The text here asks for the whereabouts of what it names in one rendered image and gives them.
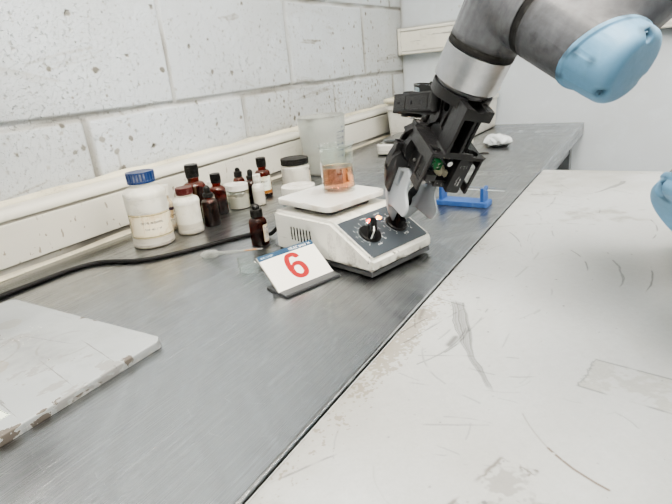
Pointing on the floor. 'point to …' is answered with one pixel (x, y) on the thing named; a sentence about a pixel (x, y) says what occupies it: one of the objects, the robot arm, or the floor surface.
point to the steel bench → (237, 345)
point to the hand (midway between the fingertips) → (398, 209)
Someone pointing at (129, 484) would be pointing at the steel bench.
